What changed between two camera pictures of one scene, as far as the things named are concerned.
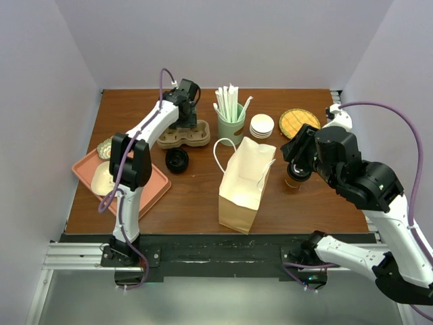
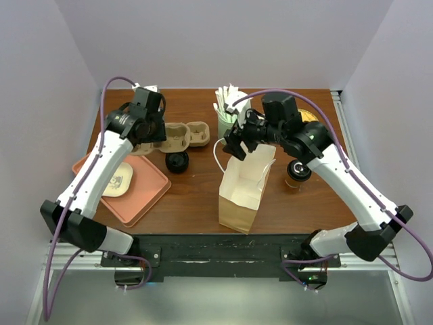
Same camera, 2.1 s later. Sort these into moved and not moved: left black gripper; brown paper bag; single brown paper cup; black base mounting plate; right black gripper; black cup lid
Moved: left black gripper; right black gripper
Not moved: black base mounting plate; brown paper bag; black cup lid; single brown paper cup
